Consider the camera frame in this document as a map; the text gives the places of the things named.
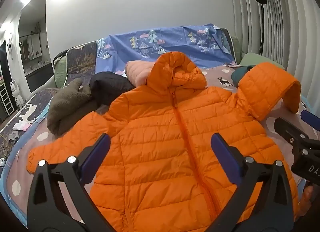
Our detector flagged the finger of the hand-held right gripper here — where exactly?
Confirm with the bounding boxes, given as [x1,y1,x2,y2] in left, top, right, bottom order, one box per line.
[274,117,320,148]
[300,110,320,131]

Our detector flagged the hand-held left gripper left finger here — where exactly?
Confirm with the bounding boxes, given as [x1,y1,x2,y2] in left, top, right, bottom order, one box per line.
[27,133,112,232]

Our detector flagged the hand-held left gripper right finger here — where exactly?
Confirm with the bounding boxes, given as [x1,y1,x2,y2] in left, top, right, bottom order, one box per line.
[211,132,294,232]

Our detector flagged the orange puffer jacket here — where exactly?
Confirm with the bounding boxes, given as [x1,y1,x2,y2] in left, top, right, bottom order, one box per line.
[27,52,302,232]

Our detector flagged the person's right hand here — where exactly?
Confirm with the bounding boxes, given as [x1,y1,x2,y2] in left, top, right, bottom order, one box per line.
[301,186,314,219]

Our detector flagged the olive fleece garment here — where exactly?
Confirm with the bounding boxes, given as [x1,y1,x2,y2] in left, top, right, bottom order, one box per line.
[47,78,99,136]

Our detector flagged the black puffer jacket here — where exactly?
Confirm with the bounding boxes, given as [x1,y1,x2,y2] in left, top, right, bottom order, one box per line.
[89,71,137,107]

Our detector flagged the teal garment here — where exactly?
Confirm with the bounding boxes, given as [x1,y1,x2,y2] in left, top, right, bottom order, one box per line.
[230,65,257,88]

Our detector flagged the green pillow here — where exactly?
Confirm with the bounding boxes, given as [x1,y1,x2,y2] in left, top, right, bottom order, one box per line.
[239,52,285,71]

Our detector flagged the pink and white socks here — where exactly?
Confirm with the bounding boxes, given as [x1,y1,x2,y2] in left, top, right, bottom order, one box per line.
[12,119,32,131]

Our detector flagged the grey slipper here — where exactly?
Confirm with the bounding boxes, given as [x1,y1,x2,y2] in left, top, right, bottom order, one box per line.
[7,132,20,144]

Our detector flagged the green sofa cushion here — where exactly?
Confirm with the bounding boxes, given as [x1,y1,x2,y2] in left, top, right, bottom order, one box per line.
[52,54,68,89]

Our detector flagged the pink puffer jacket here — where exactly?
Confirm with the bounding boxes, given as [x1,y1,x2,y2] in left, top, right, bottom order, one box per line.
[124,60,157,86]

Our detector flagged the dark patterned pillow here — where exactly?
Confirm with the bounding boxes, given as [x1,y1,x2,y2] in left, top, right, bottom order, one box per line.
[0,42,98,167]

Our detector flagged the white pleated curtain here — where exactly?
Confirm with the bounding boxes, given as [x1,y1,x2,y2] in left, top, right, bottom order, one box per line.
[227,0,320,97]

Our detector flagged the white ladder rack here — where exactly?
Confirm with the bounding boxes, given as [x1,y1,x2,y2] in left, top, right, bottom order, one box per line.
[0,82,15,116]

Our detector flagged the blue tree-print sheet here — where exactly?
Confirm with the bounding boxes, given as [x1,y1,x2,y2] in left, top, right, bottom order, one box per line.
[96,24,237,69]

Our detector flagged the white bear wall figure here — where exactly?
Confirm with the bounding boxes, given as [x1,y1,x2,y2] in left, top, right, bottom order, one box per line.
[5,33,14,57]

